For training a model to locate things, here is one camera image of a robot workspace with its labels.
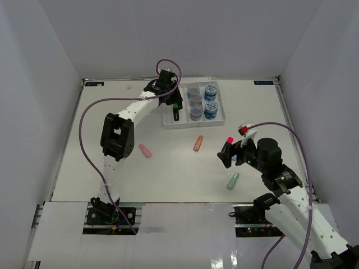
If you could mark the pastel green mini highlighter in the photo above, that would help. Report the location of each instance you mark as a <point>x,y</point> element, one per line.
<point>233,180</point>

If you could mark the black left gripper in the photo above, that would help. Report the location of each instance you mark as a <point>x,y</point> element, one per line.
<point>177,98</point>

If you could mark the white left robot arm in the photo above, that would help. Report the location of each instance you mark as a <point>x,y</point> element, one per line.
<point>118,134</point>

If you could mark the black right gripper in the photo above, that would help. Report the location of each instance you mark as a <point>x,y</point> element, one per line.
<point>230,150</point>

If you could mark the blue lidded tub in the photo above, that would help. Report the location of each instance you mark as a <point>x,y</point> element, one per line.
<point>210,92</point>
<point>210,110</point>

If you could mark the clear paperclip jar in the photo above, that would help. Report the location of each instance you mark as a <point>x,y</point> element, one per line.
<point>192,90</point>
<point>196,113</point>
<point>195,100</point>

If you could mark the white compartment tray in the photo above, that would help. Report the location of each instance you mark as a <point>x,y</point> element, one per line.
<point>184,114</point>

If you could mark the pastel orange mini highlighter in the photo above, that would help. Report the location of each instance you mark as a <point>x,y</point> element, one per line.
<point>198,143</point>

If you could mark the right blue corner label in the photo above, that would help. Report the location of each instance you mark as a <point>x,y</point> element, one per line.
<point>263,82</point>

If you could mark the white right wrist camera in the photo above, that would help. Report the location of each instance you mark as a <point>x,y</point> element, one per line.
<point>246,132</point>

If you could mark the pink cap black highlighter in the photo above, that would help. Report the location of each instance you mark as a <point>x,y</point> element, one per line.
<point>230,140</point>

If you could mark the left blue corner label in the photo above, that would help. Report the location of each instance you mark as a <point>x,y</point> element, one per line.
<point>94,84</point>

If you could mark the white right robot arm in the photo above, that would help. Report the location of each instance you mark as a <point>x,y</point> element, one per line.
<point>287,205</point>

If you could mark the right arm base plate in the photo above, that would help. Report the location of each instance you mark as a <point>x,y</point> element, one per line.
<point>249,224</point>

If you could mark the blue corner label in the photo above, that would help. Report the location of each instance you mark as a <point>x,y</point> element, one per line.
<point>94,84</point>
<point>263,82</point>

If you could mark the pastel pink mini highlighter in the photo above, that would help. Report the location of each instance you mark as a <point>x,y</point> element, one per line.
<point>145,150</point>

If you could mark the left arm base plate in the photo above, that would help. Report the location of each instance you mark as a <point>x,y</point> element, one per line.
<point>117,217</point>

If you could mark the green cap black highlighter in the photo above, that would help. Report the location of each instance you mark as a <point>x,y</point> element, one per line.
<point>176,115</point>

